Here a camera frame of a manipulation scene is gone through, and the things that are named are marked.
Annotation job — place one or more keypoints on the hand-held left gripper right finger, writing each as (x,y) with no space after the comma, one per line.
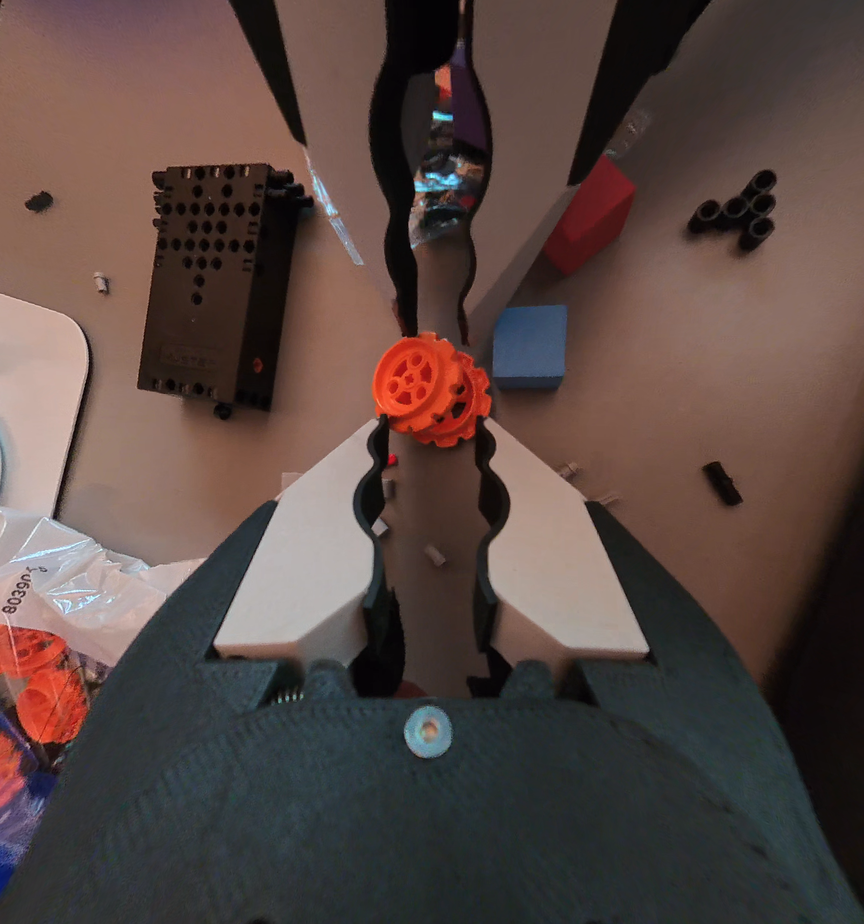
(569,577)

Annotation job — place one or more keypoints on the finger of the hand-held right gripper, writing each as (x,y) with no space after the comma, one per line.
(540,108)
(338,86)

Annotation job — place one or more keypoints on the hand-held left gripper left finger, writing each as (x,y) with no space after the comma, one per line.
(302,577)

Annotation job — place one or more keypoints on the purple foam block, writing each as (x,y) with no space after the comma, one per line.
(469,101)

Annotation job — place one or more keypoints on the red foam block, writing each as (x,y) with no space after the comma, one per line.
(594,216)

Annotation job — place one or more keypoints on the shiny bag of black parts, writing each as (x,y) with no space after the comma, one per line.
(446,188)

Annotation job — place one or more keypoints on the orange plastic gear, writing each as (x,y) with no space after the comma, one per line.
(410,382)
(468,411)

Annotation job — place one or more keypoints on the blue foam block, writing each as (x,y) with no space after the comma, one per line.
(529,346)

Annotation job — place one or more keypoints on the black perforated plastic box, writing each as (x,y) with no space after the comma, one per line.
(201,325)

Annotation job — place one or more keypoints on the grey desk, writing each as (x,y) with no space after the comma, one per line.
(656,404)

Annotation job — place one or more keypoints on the black multi-hole connector piece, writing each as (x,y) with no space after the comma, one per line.
(735,209)

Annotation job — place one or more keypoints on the black long pin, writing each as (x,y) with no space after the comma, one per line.
(722,483)

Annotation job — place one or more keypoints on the crinkled bag of orange gears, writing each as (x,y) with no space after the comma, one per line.
(64,577)

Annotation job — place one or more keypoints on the dark perforated panel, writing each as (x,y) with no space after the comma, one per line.
(850,650)

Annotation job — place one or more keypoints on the small black pin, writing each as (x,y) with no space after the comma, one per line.
(39,201)

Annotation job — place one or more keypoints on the white rounded stand base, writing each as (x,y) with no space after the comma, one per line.
(28,404)

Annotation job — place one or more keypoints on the clear bag of mixed parts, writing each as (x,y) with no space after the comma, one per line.
(6,794)

